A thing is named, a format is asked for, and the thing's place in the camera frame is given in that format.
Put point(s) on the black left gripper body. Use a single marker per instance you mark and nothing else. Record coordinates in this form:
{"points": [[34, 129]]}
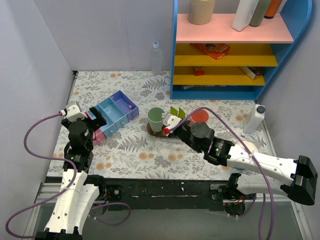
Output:
{"points": [[97, 116]]}

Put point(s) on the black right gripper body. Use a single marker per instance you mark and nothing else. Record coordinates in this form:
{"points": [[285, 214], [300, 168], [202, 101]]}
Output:
{"points": [[173, 128]]}

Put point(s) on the pink plastic cup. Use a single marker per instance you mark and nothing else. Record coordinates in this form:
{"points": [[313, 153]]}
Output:
{"points": [[200, 116]]}

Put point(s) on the lime green toothpaste tube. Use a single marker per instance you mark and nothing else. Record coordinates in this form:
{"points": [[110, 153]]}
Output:
{"points": [[181, 113], [174, 111]]}

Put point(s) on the green plastic cup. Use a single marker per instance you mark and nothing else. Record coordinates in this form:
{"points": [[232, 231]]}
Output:
{"points": [[155, 118]]}

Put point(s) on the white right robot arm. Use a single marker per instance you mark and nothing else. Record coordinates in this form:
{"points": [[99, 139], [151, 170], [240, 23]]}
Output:
{"points": [[294, 178]]}

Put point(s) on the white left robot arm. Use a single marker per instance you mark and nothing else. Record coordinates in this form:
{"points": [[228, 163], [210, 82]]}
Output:
{"points": [[80, 189]]}

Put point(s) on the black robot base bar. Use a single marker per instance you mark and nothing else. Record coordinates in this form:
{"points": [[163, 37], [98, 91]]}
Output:
{"points": [[165, 194]]}

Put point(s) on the oval wooden tray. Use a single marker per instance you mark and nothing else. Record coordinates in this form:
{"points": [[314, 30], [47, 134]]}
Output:
{"points": [[160, 134]]}

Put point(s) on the pink drawer box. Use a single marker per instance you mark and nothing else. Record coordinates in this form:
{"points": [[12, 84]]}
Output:
{"points": [[98, 134]]}

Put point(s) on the light blue drawer box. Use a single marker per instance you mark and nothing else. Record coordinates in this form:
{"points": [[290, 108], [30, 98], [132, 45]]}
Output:
{"points": [[122, 117]]}

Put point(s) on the purple drawer box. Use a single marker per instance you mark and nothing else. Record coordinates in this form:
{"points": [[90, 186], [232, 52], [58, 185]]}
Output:
{"points": [[123, 102]]}

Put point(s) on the toilet paper roll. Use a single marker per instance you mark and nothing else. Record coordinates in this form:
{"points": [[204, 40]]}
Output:
{"points": [[252, 147]]}

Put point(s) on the white bottle grey cap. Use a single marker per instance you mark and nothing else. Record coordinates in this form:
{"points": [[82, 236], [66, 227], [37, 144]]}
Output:
{"points": [[254, 118]]}

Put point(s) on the red small box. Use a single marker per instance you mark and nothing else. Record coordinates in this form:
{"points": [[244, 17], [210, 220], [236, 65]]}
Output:
{"points": [[199, 71]]}

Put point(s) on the blue wooden shelf unit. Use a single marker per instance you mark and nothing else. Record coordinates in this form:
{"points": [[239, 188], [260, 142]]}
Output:
{"points": [[266, 46]]}

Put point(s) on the white brown flat box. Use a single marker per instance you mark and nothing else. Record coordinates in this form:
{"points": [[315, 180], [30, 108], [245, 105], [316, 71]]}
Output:
{"points": [[251, 71]]}

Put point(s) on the clear plastic water bottle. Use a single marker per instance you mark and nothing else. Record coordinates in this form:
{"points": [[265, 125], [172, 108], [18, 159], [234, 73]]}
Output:
{"points": [[156, 59]]}

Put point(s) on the red orange snack box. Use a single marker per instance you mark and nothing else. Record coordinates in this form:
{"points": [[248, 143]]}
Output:
{"points": [[214, 50]]}

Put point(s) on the beige paper towel roll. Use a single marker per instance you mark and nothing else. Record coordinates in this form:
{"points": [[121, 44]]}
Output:
{"points": [[200, 11]]}

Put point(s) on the white tall bottle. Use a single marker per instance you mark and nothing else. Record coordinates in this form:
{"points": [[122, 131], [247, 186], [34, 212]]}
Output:
{"points": [[244, 14]]}

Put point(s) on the grey green bottle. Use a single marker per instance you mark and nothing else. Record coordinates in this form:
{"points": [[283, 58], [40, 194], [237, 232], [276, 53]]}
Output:
{"points": [[259, 13]]}

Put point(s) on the orange bottle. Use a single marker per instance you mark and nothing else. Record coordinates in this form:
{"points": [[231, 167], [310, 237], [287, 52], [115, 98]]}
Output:
{"points": [[272, 9]]}

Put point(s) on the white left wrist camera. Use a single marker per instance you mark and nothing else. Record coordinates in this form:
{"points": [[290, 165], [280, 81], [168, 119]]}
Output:
{"points": [[72, 112]]}

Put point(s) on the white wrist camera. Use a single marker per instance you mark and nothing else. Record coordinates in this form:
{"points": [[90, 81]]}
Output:
{"points": [[169, 121], [72, 112]]}

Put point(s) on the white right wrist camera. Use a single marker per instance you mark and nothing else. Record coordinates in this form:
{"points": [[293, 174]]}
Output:
{"points": [[169, 121]]}

